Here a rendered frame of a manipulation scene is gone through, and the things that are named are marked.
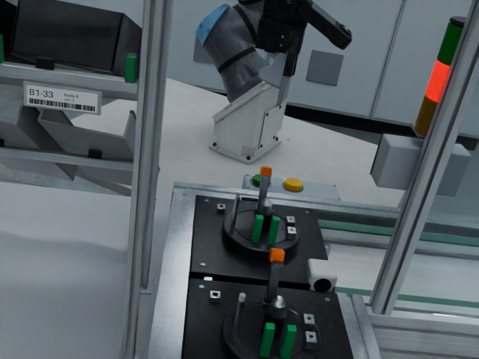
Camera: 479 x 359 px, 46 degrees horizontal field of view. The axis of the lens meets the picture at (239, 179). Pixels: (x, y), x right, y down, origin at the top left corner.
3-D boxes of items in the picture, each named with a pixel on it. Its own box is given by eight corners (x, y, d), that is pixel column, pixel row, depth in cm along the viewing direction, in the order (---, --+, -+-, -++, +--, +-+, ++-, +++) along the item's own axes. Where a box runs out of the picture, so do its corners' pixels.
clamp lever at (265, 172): (255, 205, 106) (260, 165, 105) (265, 206, 106) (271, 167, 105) (256, 209, 102) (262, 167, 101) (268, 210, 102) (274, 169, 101)
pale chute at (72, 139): (88, 177, 107) (94, 155, 108) (154, 191, 106) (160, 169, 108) (36, 120, 80) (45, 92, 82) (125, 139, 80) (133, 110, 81)
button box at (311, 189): (239, 196, 127) (244, 172, 124) (331, 206, 128) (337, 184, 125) (240, 213, 120) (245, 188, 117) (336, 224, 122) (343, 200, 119)
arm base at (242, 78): (252, 94, 162) (234, 65, 162) (288, 69, 152) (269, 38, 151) (221, 110, 151) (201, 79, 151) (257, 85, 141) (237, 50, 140)
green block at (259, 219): (251, 238, 97) (256, 214, 95) (258, 238, 97) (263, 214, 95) (251, 242, 96) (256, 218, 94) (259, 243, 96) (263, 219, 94)
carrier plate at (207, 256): (195, 203, 112) (197, 194, 111) (313, 216, 114) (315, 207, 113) (188, 281, 91) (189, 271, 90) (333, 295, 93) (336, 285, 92)
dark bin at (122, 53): (88, 81, 96) (95, 38, 95) (162, 96, 95) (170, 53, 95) (8, 53, 68) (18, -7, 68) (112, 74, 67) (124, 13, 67)
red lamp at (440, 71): (420, 89, 79) (431, 55, 76) (454, 94, 79) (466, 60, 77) (431, 102, 74) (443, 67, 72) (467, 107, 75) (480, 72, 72)
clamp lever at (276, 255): (263, 296, 83) (269, 247, 82) (276, 298, 84) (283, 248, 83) (266, 305, 80) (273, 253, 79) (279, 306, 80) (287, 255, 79)
